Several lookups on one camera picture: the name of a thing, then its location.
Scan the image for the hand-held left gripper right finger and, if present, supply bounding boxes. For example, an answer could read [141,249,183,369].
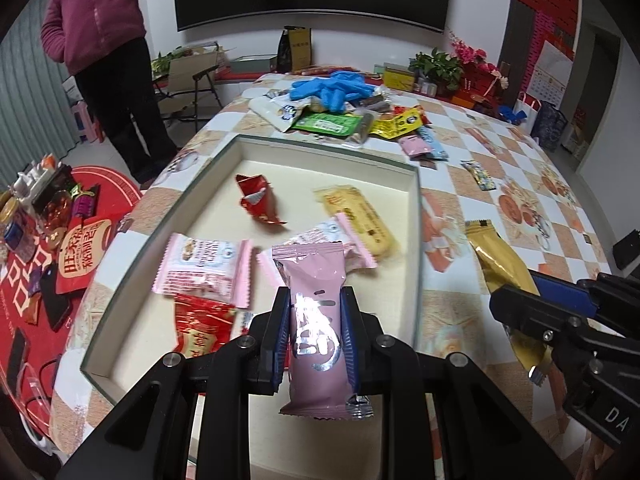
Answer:
[340,286,571,480]

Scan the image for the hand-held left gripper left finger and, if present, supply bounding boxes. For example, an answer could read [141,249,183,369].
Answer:
[55,285,293,480]

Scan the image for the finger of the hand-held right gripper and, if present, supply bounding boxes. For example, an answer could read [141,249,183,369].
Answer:
[530,270,640,331]
[489,285,591,361]

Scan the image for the long pink snack packet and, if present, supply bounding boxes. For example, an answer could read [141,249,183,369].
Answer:
[271,241,375,420]

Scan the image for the red gold patterned snack packet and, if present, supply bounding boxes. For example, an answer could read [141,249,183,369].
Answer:
[172,292,256,358]

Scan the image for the large pink white snack packet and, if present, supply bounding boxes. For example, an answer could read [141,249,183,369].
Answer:
[256,212,378,286]

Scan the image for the small pink white snack packet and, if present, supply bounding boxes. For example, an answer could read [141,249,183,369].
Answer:
[151,233,253,308]

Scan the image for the small red snack packet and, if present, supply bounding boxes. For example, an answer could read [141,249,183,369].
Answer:
[235,173,288,226]

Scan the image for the grey shallow box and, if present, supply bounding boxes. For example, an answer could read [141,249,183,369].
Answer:
[80,133,426,480]

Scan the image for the black handbag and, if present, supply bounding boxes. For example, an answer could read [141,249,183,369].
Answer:
[612,230,640,269]

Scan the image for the small colourful snack packet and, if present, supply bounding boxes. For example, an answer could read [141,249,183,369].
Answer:
[460,160,496,192]

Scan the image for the red and white carton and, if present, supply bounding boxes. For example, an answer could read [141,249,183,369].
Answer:
[562,105,591,161]

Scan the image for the blue patterned bag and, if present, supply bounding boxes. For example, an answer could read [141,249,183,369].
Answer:
[531,100,568,152]

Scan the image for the light blue snack packet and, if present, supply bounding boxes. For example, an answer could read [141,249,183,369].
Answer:
[417,125,451,162]

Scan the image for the white paper bag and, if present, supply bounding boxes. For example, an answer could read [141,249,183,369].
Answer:
[512,91,542,128]

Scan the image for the brown stick snack packet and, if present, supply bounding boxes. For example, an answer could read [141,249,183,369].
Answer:
[350,112,376,148]

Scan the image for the large red snack bag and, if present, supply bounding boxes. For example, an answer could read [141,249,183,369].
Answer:
[56,219,113,293]

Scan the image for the green snack packet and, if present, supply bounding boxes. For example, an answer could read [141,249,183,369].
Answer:
[290,111,363,137]

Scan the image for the red gift box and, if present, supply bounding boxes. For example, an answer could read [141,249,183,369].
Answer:
[460,67,503,106]

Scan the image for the yellow printed snack packet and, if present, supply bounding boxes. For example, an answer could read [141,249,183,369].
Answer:
[367,106,426,140]

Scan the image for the red round printed mat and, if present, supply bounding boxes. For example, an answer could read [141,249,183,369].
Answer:
[0,165,143,456]

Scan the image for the black phone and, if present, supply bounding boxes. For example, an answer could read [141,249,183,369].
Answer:
[39,267,76,332]
[5,329,28,386]

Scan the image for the white printed snack packet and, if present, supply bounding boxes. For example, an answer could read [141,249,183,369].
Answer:
[248,91,313,133]

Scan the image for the purple snack packets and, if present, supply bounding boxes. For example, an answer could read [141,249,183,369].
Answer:
[72,185,101,218]

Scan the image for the pile of blue gloves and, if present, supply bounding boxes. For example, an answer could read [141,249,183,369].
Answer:
[289,71,376,113]

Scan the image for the pink artificial flowers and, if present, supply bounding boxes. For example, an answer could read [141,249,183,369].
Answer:
[447,30,508,91]

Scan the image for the green potted plant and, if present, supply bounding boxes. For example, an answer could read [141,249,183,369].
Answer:
[409,47,466,93]

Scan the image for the dark snack box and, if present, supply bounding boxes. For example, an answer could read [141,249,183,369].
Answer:
[32,165,76,231]

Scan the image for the beige folding chair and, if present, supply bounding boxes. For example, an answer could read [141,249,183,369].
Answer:
[150,57,226,123]

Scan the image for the open cardboard box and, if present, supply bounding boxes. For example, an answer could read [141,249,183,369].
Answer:
[187,44,240,68]

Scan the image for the round tin jar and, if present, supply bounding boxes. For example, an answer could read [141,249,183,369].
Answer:
[0,195,31,256]

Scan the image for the yellow black paper bag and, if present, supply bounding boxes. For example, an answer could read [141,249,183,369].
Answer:
[276,25,312,73]

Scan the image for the pink plastic stool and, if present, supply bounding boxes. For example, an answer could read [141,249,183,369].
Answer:
[70,101,103,143]

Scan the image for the white plastic holder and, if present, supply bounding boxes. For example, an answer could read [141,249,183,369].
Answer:
[12,160,61,196]

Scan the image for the grey curtain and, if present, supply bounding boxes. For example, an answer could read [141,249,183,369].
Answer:
[0,0,76,193]

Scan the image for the wall calendar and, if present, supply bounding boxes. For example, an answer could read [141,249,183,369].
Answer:
[527,40,575,108]

